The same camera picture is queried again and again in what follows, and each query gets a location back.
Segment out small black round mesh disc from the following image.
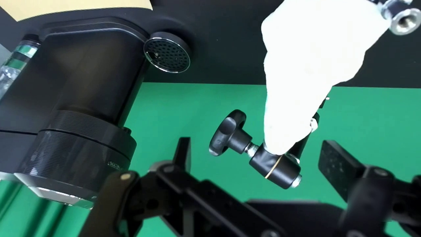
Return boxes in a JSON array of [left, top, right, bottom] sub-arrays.
[[142, 31, 192, 76]]

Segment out black articulated stand with knob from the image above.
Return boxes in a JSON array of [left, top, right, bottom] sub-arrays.
[[208, 0, 421, 191]]

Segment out clear bottle with green label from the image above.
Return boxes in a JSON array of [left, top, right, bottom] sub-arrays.
[[0, 39, 41, 101]]

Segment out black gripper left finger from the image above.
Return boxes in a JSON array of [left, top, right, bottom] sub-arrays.
[[78, 136, 282, 237]]

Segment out large black cylindrical appliance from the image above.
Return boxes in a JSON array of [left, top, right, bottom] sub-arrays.
[[0, 16, 153, 209]]

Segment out brown cardboard sheet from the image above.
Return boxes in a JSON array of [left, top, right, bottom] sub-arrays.
[[7, 0, 154, 22]]

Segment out white cloth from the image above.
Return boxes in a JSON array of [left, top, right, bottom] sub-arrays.
[[261, 0, 392, 156]]

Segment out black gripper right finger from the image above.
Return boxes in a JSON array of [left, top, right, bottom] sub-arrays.
[[317, 140, 421, 237]]

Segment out green backdrop screen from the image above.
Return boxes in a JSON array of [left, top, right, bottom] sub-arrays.
[[0, 83, 421, 237]]

